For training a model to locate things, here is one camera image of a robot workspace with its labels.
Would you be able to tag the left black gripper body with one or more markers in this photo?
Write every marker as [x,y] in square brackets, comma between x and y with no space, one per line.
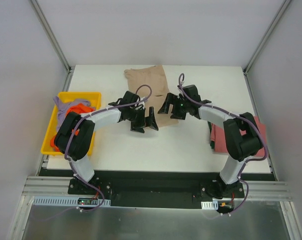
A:
[141,117]

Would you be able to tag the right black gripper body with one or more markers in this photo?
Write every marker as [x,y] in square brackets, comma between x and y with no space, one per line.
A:
[177,107]

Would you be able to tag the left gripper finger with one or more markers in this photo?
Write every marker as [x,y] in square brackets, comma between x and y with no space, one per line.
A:
[137,128]
[150,121]

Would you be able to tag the beige t shirt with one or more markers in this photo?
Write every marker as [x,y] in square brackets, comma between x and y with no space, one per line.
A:
[155,78]

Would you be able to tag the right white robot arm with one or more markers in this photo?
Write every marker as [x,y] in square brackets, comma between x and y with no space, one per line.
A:
[243,139]

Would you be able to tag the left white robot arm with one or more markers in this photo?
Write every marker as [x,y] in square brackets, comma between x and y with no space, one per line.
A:
[74,135]

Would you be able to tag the folded red t shirt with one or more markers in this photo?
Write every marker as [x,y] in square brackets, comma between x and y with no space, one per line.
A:
[220,142]

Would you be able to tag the dark green folded shirt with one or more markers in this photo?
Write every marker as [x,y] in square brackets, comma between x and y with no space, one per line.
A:
[212,135]

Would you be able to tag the orange t shirt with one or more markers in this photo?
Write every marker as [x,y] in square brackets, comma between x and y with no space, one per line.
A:
[66,108]

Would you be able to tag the lilac t shirt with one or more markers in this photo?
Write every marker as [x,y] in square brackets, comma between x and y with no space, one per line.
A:
[58,102]

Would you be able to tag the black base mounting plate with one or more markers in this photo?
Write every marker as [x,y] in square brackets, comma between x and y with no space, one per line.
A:
[144,189]

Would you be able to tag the right white cable duct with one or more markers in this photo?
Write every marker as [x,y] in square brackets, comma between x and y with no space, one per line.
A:
[209,205]

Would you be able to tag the white cable duct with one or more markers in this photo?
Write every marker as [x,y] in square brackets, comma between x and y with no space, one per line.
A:
[209,205]
[61,201]

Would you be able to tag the right aluminium frame post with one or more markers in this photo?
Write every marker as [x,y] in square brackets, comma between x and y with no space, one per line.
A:
[272,26]

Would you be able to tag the aluminium frame post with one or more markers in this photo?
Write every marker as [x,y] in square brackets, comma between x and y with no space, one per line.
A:
[50,34]
[272,26]

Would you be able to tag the front aluminium rail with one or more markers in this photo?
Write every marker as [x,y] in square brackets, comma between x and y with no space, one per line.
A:
[58,186]

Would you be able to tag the left white cable duct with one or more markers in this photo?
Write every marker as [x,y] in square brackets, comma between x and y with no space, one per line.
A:
[61,201]

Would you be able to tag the left aluminium frame post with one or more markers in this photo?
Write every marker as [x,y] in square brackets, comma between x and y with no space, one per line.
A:
[50,34]

